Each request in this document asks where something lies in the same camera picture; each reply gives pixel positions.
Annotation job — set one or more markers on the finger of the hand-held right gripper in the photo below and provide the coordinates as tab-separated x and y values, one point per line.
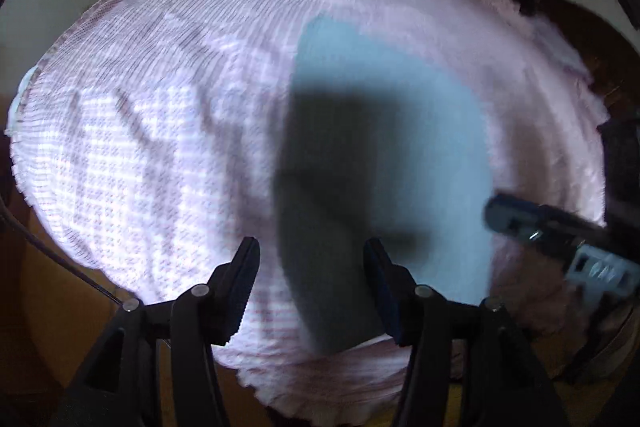
515	212

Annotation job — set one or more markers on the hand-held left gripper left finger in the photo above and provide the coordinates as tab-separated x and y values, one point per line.
245	277

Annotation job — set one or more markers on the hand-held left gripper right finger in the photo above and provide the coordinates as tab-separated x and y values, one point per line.
387	297

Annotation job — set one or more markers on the grey-blue pants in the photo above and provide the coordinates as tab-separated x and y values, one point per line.
400	132

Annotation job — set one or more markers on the pile of light purple cloths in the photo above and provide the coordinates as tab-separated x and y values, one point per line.
545	32

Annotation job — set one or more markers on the dark wooden furniture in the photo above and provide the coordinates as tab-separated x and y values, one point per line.
600	42

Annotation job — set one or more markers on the checked pink bed sheet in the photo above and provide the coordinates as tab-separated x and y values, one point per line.
150	107

